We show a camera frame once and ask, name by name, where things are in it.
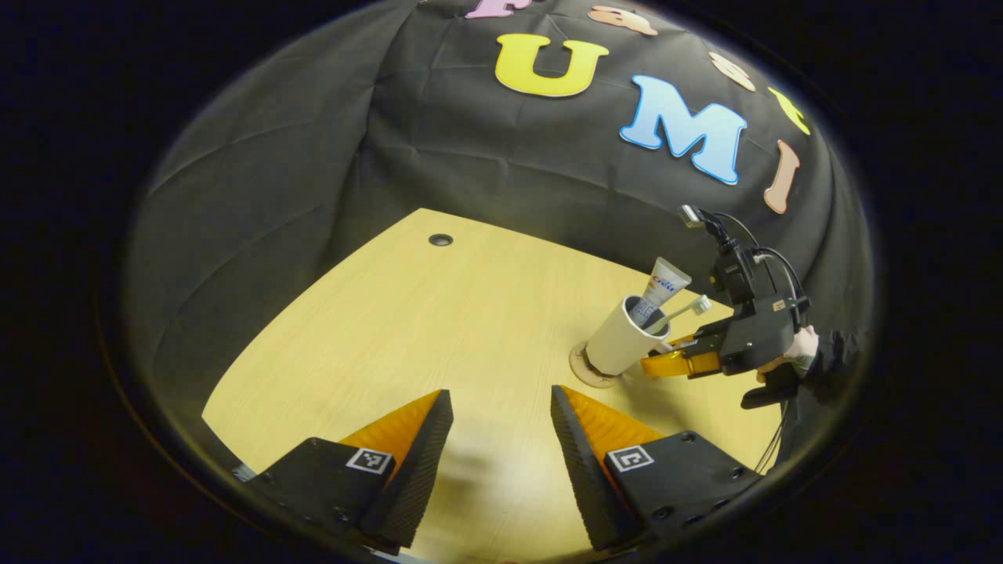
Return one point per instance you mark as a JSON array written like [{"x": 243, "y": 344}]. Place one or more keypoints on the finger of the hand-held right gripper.
[
  {"x": 683, "y": 341},
  {"x": 678, "y": 365}
]

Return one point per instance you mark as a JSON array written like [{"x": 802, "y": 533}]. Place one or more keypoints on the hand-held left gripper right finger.
[{"x": 584, "y": 478}]

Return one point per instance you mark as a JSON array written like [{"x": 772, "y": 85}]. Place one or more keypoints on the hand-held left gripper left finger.
[{"x": 415, "y": 478}]

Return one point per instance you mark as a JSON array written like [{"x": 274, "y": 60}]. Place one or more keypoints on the white toothbrush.
[{"x": 700, "y": 305}]

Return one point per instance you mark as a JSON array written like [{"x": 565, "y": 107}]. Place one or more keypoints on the white toothpaste tube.
[{"x": 666, "y": 282}]

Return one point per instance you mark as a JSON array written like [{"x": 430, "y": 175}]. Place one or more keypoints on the round wooden coaster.
[{"x": 584, "y": 374}]

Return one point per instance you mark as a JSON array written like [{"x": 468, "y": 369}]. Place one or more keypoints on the wooden desktop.
[{"x": 431, "y": 329}]

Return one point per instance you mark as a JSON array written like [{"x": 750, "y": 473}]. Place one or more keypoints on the black round desk grommet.
[{"x": 440, "y": 239}]

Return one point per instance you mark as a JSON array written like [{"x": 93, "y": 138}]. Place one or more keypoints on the black backdrop cloth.
[{"x": 313, "y": 157}]

